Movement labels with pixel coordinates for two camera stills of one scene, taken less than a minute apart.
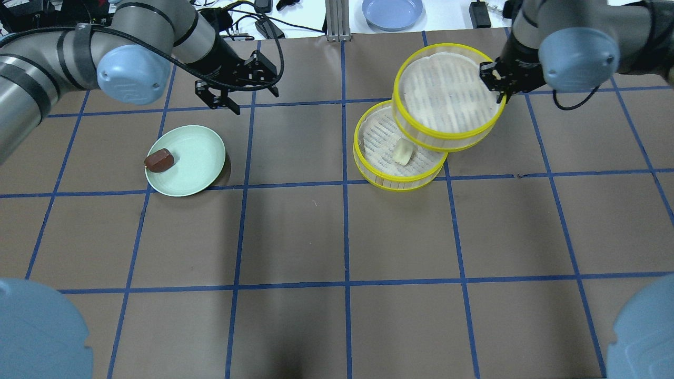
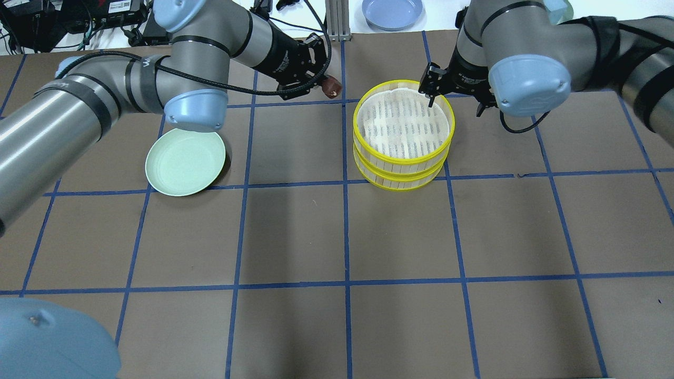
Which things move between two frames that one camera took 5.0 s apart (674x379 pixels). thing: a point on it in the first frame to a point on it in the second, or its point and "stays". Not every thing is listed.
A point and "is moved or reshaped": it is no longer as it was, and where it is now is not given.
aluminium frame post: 337,20 stays
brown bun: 159,161 to 331,87
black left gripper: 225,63 to 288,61
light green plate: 199,156 stays
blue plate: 392,15 stays
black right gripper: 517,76 to 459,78
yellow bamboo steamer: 440,103 is moved or reshaped
